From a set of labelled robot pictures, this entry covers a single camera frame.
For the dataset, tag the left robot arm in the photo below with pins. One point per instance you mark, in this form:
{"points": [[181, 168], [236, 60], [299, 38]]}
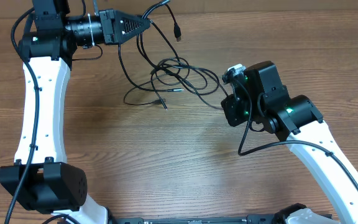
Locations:
{"points": [[40, 178]]}

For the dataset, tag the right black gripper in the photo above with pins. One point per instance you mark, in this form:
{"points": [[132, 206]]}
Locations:
{"points": [[232, 107]]}

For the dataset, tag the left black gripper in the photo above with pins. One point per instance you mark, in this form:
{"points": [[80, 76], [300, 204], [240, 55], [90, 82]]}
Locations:
{"points": [[109, 18]]}

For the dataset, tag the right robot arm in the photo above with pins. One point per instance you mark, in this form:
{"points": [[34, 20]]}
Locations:
{"points": [[259, 96]]}

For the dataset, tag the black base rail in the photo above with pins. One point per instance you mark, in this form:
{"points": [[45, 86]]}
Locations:
{"points": [[250, 219]]}

